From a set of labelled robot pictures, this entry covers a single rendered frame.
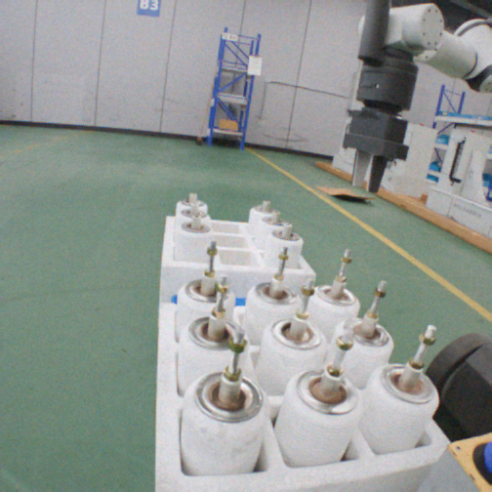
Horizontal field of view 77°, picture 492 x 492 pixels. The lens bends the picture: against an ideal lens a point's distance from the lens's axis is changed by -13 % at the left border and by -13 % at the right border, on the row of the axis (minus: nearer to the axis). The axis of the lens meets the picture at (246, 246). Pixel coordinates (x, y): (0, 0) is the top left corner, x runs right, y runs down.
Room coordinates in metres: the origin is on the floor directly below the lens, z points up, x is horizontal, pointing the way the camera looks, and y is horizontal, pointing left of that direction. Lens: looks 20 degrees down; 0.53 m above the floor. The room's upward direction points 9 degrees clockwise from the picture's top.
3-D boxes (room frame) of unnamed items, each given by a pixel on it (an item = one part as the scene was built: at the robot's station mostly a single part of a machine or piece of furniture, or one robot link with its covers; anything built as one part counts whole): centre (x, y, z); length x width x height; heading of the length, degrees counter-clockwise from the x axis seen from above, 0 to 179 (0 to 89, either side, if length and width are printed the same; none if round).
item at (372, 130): (0.57, -0.18, 0.57); 0.13 x 0.10 x 0.12; 30
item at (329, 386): (0.31, -0.12, 0.26); 0.02 x 0.02 x 0.03
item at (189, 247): (0.82, 0.13, 0.16); 0.10 x 0.10 x 0.18
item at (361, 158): (0.59, -0.17, 0.48); 0.03 x 0.02 x 0.06; 120
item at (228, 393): (0.28, -0.01, 0.26); 0.02 x 0.02 x 0.03
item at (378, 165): (0.55, -0.19, 0.48); 0.03 x 0.02 x 0.06; 120
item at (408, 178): (4.25, -1.47, 0.45); 1.61 x 0.57 x 0.74; 13
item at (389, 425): (0.34, -0.24, 0.16); 0.10 x 0.10 x 0.18
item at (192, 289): (0.51, 0.05, 0.25); 0.08 x 0.08 x 0.01
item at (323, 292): (0.57, -0.18, 0.25); 0.08 x 0.08 x 0.01
